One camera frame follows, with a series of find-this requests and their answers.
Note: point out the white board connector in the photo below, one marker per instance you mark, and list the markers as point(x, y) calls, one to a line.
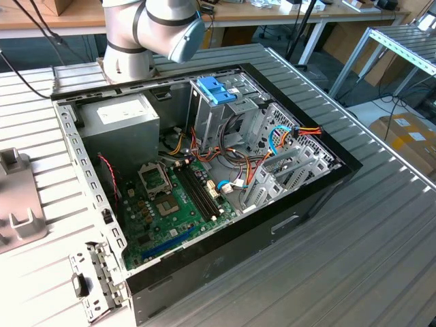
point(212, 190)

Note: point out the metal optical drive cage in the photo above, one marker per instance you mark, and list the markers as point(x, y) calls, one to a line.
point(207, 119)

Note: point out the brown cardboard box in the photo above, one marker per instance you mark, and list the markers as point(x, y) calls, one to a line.
point(58, 7)

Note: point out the black open PC case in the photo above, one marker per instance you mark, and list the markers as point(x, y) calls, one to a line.
point(221, 265)

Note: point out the CPU socket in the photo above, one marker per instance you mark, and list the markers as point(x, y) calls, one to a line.
point(166, 206)

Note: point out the black case fan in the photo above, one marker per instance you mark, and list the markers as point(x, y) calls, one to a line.
point(107, 194)

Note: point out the grey parts rack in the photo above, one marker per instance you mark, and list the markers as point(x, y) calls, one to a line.
point(17, 190)

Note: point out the thin metal locking lever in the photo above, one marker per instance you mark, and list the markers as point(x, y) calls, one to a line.
point(167, 178)

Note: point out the black RAM slot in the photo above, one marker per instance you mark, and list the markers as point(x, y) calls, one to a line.
point(201, 192)
point(197, 192)
point(204, 192)
point(192, 192)

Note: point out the large brown cardboard sheet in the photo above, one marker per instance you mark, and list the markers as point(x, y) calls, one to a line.
point(344, 41)

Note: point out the long wooden desk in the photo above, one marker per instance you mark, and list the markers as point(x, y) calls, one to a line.
point(340, 16)

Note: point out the grey power supply box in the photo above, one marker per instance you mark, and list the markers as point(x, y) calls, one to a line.
point(119, 143)

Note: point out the blue plastic drive latch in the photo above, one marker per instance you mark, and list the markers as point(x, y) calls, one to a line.
point(213, 90)

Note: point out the small black device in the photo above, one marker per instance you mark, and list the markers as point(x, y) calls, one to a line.
point(388, 4)

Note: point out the metal slot bracket latch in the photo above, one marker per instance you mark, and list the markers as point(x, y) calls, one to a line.
point(102, 272)

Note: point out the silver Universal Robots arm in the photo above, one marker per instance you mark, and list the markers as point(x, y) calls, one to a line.
point(160, 24)

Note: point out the metal disk bay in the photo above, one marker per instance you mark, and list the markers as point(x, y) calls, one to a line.
point(269, 189)

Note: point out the green motherboard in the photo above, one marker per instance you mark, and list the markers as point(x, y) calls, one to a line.
point(184, 225)

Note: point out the blue expansion slot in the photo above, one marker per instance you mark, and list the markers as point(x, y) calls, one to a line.
point(167, 246)

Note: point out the flat labelled cardboard box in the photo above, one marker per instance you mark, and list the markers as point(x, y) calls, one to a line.
point(402, 143)

